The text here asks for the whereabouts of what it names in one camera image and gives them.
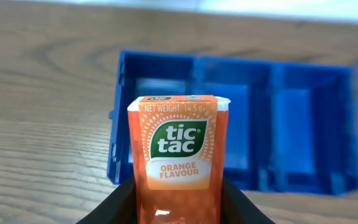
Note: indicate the blue tray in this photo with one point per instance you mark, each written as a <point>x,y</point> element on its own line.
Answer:
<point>291,124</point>

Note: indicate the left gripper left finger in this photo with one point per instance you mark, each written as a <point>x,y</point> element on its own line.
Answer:
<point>120,205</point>

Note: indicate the orange candy box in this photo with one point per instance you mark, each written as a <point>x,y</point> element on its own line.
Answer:
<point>179,140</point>

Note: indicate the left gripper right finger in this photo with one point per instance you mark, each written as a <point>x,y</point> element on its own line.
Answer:
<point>238,208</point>

